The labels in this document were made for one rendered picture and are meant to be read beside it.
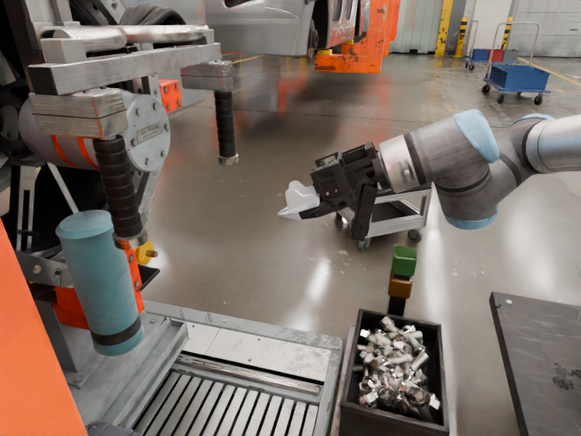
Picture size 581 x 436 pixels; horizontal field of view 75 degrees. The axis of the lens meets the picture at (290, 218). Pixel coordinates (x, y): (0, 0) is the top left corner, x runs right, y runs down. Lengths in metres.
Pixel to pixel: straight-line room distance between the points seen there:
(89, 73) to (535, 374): 1.05
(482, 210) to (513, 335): 0.52
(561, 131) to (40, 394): 0.68
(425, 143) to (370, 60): 3.58
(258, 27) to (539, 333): 2.63
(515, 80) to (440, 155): 5.35
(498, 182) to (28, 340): 0.67
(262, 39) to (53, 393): 3.01
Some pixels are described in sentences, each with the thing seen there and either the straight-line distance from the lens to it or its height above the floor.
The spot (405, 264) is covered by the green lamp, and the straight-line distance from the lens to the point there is 0.69.
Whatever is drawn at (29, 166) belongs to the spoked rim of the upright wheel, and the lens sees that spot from 0.86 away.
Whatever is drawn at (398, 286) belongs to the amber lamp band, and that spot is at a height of 0.60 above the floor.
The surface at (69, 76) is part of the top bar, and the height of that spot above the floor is 0.97.
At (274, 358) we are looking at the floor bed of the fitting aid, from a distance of 1.27.
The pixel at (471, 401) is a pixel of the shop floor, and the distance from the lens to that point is 1.38.
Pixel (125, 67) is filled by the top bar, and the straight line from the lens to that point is 0.58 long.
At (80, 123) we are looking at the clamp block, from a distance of 0.50.
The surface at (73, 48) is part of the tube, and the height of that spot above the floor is 0.99.
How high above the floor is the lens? 1.02
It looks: 28 degrees down
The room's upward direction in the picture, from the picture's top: straight up
